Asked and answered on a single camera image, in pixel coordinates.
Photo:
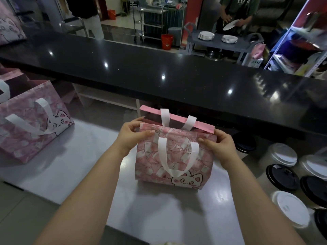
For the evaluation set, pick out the person's right hand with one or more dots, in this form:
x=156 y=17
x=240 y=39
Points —
x=223 y=150

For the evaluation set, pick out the person's left hand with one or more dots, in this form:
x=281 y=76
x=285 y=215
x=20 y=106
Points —
x=127 y=137

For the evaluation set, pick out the person's left thumb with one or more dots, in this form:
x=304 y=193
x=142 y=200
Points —
x=146 y=134

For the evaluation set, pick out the person's right thumb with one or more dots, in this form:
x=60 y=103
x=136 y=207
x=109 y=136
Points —
x=206 y=141

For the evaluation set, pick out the pink cat print tote bag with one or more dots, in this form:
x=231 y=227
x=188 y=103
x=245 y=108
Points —
x=10 y=25
x=28 y=125
x=11 y=79
x=176 y=160

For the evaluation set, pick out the person's right forearm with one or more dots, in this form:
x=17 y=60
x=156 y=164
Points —
x=258 y=204

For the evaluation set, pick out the person's left forearm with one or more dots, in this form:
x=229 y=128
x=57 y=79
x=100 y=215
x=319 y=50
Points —
x=86 y=199

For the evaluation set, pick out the black cup lid stack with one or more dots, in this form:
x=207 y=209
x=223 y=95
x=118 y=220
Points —
x=282 y=177
x=322 y=223
x=314 y=191
x=245 y=143

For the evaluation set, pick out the white under-counter shelf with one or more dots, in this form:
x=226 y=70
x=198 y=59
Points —
x=104 y=98

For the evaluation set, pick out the black stone counter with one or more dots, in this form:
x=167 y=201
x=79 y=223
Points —
x=163 y=81

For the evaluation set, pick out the white cup lid stack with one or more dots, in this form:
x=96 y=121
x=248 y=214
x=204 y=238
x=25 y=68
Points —
x=283 y=154
x=291 y=209
x=314 y=167

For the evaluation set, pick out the red plastic bucket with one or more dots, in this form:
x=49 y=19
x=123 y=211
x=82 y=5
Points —
x=167 y=42

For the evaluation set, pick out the grey service cart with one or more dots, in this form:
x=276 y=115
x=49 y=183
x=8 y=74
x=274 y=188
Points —
x=219 y=47

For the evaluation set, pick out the small pink hanging bag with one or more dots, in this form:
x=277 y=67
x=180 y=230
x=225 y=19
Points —
x=258 y=50

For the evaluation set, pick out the stack of white plates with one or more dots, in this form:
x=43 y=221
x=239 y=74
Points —
x=229 y=39
x=206 y=35

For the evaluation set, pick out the metal shelf trolley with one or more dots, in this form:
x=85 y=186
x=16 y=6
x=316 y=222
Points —
x=150 y=22

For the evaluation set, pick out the single white plate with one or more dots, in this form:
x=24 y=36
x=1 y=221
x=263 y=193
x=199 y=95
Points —
x=231 y=24

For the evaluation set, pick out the orange plastic bucket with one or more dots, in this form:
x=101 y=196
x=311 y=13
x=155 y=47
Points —
x=112 y=14

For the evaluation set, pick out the white metal shelf rack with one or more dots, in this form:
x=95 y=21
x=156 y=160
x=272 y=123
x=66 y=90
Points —
x=299 y=43

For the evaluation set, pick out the metal chair frame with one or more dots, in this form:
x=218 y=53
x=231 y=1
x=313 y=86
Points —
x=72 y=25

